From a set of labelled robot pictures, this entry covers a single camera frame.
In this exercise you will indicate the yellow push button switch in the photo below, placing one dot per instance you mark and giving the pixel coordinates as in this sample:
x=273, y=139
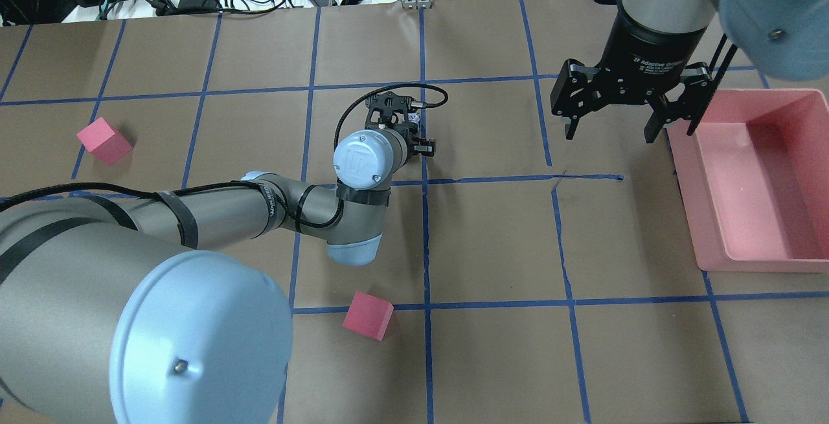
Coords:
x=422, y=125

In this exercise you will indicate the pink plastic bin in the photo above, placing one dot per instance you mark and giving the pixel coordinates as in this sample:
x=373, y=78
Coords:
x=753, y=179

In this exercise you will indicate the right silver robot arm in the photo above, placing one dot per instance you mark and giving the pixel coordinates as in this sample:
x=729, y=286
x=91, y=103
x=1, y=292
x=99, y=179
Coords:
x=672, y=55

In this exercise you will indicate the pink cube near person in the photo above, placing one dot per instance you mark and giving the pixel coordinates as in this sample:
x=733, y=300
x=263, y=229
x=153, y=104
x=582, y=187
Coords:
x=104, y=141

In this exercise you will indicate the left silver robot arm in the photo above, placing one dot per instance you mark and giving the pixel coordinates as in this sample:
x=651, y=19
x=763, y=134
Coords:
x=117, y=306

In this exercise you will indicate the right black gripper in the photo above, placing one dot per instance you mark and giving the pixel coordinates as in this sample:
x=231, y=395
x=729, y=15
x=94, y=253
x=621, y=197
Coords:
x=649, y=46

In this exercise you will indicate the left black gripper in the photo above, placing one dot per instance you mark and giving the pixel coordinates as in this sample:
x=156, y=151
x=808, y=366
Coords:
x=424, y=147

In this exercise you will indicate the pink cube front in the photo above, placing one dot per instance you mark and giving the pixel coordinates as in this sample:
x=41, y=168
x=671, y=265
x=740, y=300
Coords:
x=368, y=315

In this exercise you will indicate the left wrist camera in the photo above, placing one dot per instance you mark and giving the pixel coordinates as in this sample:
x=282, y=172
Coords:
x=391, y=110

